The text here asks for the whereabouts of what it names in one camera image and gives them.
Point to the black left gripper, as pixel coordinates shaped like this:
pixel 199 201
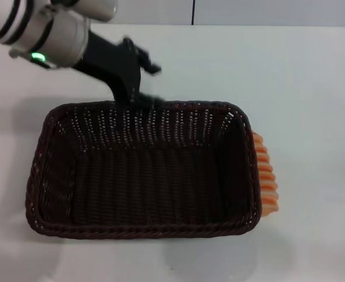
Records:
pixel 114 63

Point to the sliced bread loaf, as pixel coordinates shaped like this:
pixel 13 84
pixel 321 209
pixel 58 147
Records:
pixel 266 176

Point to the dark brown woven basket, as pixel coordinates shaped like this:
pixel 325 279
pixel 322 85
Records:
pixel 149 188

